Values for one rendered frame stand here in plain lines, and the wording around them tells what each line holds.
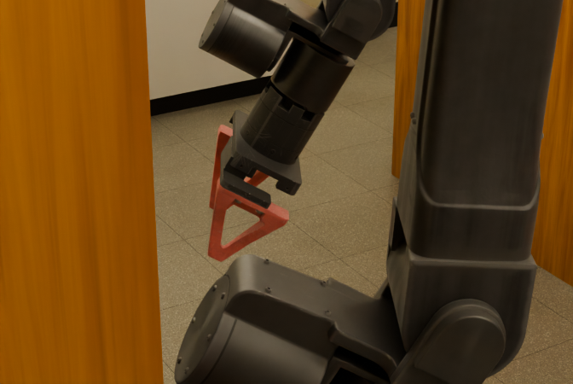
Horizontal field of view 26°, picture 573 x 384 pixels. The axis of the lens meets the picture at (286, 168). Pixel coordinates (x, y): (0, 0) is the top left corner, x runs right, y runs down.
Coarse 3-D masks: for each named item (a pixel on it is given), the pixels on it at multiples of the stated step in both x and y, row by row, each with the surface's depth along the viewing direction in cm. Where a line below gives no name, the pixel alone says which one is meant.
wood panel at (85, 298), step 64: (0, 0) 36; (64, 0) 37; (128, 0) 38; (0, 64) 37; (64, 64) 38; (128, 64) 39; (0, 128) 38; (64, 128) 39; (128, 128) 40; (0, 192) 38; (64, 192) 39; (128, 192) 41; (0, 256) 39; (64, 256) 40; (128, 256) 42; (0, 320) 40; (64, 320) 41; (128, 320) 42
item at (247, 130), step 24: (264, 96) 108; (240, 120) 112; (264, 120) 107; (288, 120) 106; (312, 120) 107; (240, 144) 107; (264, 144) 107; (288, 144) 108; (240, 168) 106; (264, 168) 106; (288, 168) 108; (288, 192) 107
